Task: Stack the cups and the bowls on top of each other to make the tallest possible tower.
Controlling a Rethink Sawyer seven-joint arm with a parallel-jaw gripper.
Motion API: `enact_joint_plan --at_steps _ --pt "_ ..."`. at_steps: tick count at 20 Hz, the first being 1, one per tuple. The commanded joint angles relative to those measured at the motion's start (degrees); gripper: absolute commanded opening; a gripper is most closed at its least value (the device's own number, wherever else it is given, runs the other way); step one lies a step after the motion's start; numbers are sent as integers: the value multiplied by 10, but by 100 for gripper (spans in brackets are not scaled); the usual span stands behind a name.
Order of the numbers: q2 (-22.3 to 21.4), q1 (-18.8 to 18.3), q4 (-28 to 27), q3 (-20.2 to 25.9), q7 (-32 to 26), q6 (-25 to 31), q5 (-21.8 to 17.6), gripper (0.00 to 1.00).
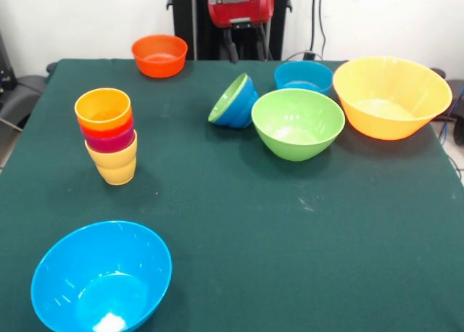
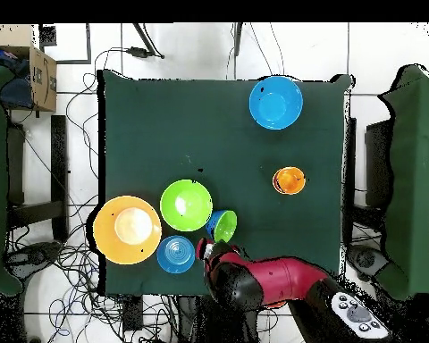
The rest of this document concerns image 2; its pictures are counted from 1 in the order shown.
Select dark blue bowl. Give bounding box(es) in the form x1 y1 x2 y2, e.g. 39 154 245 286
205 209 227 239

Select small green ribbed bowl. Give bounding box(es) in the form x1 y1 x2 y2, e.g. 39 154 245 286
213 209 239 244

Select orange ribbed plastic cup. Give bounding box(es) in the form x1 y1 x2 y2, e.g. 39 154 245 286
272 165 307 197

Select large light blue bowl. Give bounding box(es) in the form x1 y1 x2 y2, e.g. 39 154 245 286
248 75 304 130

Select small light blue bowl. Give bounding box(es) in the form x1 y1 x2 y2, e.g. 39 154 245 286
156 234 197 275

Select large green bowl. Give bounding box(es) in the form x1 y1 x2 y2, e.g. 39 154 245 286
159 179 215 232

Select large yellow bowl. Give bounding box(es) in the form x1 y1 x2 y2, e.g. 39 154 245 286
93 195 163 266

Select dark green tablecloth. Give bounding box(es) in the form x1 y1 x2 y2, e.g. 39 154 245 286
97 69 355 297

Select black power adapter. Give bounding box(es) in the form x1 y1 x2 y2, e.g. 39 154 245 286
126 46 165 60

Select cardboard box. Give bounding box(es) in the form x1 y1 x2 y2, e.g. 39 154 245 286
0 23 58 113

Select dark blue bag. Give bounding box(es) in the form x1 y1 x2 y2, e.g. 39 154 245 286
0 43 35 110

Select tangled floor cables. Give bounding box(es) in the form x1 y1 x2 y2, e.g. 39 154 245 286
6 47 180 343

